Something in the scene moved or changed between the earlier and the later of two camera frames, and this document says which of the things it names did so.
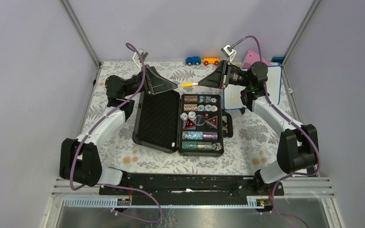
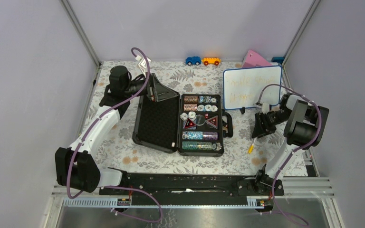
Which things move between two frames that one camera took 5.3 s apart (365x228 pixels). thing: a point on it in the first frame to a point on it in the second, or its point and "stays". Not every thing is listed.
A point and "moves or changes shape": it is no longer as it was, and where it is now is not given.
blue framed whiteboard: [232, 98] moves or changes shape
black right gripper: [216, 79] to [260, 130]
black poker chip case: [190, 125] stays
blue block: [279, 60] stays
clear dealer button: [200, 119] stays
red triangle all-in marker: [189, 124] stays
